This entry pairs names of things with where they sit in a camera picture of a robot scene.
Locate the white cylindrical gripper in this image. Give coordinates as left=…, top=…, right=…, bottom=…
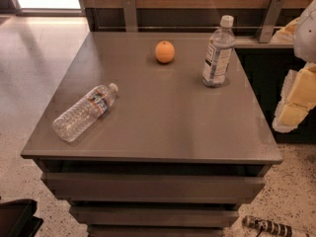
left=271, top=0, right=316, bottom=133

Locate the clear crinkled water bottle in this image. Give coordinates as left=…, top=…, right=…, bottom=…
left=52, top=83, right=119, bottom=142

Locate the right metal wall bracket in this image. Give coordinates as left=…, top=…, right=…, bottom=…
left=256, top=0, right=285, bottom=43

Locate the grey side shelf counter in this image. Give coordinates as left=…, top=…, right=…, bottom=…
left=235, top=36, right=293, bottom=49

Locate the left metal wall bracket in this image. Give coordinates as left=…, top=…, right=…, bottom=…
left=122, top=0, right=138, bottom=32

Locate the black object at floor corner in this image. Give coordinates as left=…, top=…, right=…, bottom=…
left=0, top=198, right=43, bottom=237

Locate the labelled upright water bottle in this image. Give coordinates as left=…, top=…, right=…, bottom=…
left=202, top=15, right=235, bottom=87

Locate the grey drawer cabinet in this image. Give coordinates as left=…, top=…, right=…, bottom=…
left=23, top=33, right=281, bottom=237

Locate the striped cable sleeve on floor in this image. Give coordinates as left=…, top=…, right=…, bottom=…
left=242, top=214, right=312, bottom=237

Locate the metal wall bracket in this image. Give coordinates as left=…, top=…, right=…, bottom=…
left=122, top=0, right=138, bottom=32
left=256, top=0, right=285, bottom=43

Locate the orange fruit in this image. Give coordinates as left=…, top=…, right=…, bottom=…
left=155, top=40, right=175, bottom=63

